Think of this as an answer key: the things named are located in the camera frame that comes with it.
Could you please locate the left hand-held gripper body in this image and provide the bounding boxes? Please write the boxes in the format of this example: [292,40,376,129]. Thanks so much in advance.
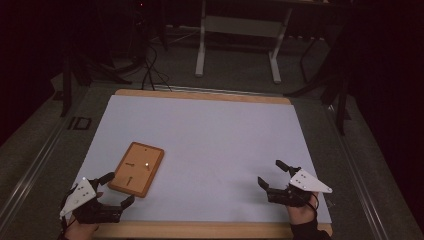
[59,176,124,225]

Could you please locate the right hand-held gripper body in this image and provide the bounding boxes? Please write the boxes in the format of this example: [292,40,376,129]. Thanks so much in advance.
[266,166,334,208]

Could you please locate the black metal stand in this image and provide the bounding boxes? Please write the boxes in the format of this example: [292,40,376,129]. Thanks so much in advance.
[59,46,134,118]
[283,31,353,137]

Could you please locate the black floor cables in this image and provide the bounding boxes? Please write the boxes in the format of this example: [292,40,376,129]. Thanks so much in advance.
[141,42,173,92]

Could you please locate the metal floor rail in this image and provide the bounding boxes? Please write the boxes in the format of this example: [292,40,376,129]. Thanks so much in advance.
[0,114,73,228]
[323,103,390,240]

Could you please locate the person's right hand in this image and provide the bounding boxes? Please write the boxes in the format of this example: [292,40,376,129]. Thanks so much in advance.
[286,192,320,226]

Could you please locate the white table mat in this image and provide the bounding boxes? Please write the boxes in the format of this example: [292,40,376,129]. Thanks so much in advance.
[70,94,333,225]

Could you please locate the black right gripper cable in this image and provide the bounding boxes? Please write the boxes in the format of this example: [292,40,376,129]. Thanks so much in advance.
[301,191,319,214]

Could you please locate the person's left hand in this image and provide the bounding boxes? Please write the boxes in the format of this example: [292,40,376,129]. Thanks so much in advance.
[64,191,104,240]

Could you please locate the wooden picture frame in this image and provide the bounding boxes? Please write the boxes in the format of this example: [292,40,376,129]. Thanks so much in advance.
[107,141,166,199]

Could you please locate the white metal table frame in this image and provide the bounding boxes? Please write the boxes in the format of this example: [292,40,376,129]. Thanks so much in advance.
[194,0,294,85]

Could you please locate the black floor bracket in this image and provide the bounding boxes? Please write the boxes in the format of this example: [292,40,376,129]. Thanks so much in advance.
[67,116,93,131]

